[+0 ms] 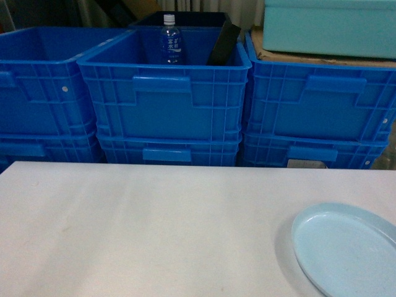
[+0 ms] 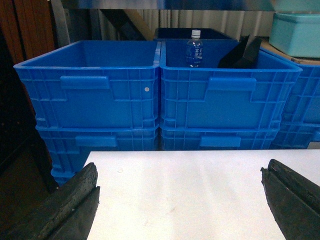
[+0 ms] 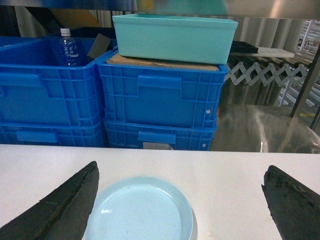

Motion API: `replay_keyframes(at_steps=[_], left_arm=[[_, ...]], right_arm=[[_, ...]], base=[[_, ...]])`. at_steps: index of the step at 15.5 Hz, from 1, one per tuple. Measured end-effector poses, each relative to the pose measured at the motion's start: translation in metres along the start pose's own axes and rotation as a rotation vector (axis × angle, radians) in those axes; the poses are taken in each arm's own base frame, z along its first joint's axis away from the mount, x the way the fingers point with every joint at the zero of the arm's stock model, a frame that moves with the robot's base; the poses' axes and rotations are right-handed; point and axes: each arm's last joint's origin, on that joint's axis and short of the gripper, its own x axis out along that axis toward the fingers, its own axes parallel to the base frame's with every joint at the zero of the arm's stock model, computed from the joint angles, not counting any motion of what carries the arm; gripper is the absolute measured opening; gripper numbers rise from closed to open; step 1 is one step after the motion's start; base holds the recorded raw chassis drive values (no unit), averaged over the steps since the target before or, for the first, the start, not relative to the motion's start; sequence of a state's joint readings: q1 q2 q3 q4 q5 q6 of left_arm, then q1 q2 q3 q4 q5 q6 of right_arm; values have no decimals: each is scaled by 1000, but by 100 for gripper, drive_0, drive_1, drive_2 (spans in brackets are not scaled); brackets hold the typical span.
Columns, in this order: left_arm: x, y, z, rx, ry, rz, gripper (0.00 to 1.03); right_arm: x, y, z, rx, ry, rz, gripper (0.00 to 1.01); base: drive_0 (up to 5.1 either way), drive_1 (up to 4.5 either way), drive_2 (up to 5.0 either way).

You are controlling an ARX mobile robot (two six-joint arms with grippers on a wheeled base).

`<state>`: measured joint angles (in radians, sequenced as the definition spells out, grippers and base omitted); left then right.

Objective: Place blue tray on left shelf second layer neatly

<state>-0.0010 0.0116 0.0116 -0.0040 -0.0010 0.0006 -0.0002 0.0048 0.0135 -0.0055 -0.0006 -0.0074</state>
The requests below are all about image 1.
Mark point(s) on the blue crate bottom middle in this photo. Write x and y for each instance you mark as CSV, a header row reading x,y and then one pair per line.
x,y
149,151

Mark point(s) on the blue crate bottom right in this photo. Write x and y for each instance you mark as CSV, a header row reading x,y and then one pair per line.
x,y
277,151

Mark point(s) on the dark navy rear crate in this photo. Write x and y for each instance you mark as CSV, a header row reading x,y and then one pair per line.
x,y
185,19

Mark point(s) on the light blue round tray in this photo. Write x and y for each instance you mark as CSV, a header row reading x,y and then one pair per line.
x,y
345,250

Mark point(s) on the blue crate top left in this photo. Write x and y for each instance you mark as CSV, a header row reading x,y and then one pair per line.
x,y
42,88

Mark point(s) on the black flat board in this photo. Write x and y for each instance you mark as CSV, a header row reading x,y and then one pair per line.
x,y
224,45

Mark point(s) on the blue crate top middle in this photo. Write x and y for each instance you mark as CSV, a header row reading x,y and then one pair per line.
x,y
135,95

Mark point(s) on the blue crate top right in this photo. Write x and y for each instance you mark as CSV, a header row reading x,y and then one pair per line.
x,y
317,101

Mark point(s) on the teal foam box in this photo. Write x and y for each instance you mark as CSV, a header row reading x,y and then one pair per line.
x,y
368,17

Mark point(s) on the clear water bottle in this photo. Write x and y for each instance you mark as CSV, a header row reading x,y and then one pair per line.
x,y
171,41

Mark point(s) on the blue crate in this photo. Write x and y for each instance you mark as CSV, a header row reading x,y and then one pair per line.
x,y
317,101
135,95
149,151
75,149
42,88
277,151

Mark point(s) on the blue crate bottom left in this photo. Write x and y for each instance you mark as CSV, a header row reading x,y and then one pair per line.
x,y
75,149

